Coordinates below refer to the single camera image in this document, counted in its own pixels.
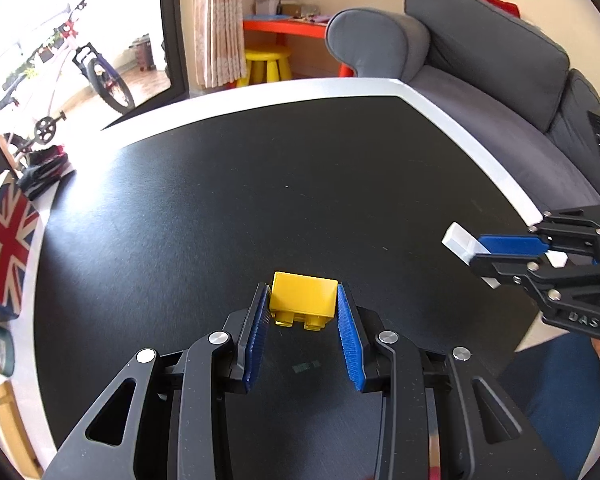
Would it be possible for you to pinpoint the yellow toy block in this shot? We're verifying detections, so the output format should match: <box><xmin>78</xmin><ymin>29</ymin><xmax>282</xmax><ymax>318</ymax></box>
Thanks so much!
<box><xmin>269</xmin><ymin>271</ymin><xmax>340</xmax><ymax>332</ymax></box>

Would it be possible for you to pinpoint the grey storage box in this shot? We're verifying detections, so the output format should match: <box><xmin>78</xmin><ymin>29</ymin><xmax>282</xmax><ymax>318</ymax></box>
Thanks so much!
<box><xmin>254</xmin><ymin>0</ymin><xmax>301</xmax><ymax>17</ymax></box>

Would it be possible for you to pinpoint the pink patterned curtain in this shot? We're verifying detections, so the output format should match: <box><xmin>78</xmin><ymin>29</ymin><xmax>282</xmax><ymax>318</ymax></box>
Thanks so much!
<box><xmin>192</xmin><ymin>0</ymin><xmax>248</xmax><ymax>88</ymax></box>

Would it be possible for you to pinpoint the person's right leg in jeans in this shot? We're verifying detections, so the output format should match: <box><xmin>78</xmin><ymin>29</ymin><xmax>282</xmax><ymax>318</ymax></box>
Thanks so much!
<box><xmin>500</xmin><ymin>332</ymin><xmax>600</xmax><ymax>480</ymax></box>

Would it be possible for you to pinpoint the grey sofa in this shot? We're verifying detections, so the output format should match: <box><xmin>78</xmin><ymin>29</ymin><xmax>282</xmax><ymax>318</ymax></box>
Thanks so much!
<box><xmin>325</xmin><ymin>0</ymin><xmax>600</xmax><ymax>211</ymax></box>

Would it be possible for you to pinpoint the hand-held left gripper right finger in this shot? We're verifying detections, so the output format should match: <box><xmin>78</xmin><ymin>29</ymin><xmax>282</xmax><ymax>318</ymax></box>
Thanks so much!
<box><xmin>336</xmin><ymin>281</ymin><xmax>566</xmax><ymax>480</ymax></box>

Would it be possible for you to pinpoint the white rectangular block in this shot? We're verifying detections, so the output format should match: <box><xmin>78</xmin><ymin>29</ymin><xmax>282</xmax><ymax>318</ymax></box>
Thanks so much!
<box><xmin>441</xmin><ymin>222</ymin><xmax>568</xmax><ymax>289</ymax></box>

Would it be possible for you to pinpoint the white bicycle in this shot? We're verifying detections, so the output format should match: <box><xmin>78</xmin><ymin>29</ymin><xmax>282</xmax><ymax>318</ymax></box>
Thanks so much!
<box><xmin>0</xmin><ymin>0</ymin><xmax>136</xmax><ymax>161</ymax></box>

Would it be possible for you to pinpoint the flag print tissue box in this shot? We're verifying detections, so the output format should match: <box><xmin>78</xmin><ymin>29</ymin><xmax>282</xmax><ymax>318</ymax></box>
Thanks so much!
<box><xmin>0</xmin><ymin>170</ymin><xmax>43</xmax><ymax>321</ymax></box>

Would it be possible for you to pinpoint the yellow stool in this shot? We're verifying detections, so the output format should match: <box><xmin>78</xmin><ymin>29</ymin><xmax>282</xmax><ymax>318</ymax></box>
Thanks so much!
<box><xmin>236</xmin><ymin>45</ymin><xmax>293</xmax><ymax>88</ymax></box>

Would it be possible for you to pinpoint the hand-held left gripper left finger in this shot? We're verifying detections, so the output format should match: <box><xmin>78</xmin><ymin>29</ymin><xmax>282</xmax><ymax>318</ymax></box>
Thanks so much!
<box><xmin>42</xmin><ymin>282</ymin><xmax>273</xmax><ymax>480</ymax></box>

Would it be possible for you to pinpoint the black door frame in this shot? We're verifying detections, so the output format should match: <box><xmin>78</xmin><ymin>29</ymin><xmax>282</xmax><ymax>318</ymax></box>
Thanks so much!
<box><xmin>157</xmin><ymin>0</ymin><xmax>191</xmax><ymax>103</ymax></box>

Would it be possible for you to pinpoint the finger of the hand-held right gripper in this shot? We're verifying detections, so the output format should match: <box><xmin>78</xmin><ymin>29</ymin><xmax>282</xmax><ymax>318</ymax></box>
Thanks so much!
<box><xmin>480</xmin><ymin>206</ymin><xmax>600</xmax><ymax>263</ymax></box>
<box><xmin>470</xmin><ymin>252</ymin><xmax>600</xmax><ymax>311</ymax></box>

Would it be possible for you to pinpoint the orange kids table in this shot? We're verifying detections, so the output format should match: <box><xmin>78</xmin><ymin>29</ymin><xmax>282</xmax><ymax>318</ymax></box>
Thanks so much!
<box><xmin>242</xmin><ymin>14</ymin><xmax>356</xmax><ymax>78</ymax></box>

